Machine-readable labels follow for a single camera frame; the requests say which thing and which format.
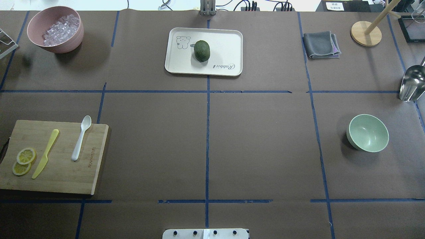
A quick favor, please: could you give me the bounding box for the grey folded cloth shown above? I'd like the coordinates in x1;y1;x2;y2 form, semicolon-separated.
302;31;341;59

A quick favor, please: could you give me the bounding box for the white mount plate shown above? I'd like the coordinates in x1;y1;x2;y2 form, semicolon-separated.
162;228;250;239

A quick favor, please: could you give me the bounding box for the wooden mug tree stand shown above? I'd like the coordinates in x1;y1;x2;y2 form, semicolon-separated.
350;0;401;47

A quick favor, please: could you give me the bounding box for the pink bowl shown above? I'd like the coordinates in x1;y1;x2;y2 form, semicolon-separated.
27;6;84;53

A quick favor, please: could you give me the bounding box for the cream rabbit tray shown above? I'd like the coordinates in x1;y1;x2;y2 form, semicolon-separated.
164;28;243;77

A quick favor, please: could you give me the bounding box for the lower lemon slice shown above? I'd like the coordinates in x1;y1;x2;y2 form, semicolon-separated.
12;162;32;176

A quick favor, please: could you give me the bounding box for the yellow plastic knife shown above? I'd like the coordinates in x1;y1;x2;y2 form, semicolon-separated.
32;129;59;180

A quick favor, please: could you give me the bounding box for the white plastic spoon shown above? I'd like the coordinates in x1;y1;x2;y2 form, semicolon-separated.
71;115;92;162

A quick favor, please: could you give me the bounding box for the green bowl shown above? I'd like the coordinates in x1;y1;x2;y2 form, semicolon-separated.
346;114;389;153

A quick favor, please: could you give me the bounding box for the metal scoop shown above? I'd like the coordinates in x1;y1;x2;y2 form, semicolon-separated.
399;59;425;102

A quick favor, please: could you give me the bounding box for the green avocado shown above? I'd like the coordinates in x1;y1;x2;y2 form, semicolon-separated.
193;40;211;62

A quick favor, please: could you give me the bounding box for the bamboo cutting board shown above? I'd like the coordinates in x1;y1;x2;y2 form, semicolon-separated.
0;120;109;195

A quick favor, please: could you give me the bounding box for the black framed tray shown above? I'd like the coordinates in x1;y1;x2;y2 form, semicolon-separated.
398;15;425;43

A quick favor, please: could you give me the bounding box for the clear ice cubes pile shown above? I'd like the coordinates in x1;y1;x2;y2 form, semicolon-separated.
43;14;81;46

